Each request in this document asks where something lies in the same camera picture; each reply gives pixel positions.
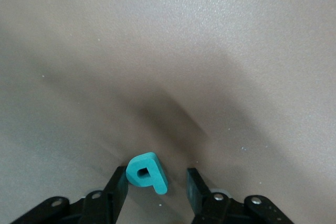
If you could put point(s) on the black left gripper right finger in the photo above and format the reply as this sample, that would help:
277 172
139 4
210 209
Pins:
210 208

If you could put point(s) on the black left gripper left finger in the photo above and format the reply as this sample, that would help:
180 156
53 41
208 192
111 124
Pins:
105 205

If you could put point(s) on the teal foam letter b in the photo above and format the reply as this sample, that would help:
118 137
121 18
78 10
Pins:
157 179

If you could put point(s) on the brown table cover sheet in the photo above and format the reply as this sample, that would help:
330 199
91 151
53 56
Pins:
168 51

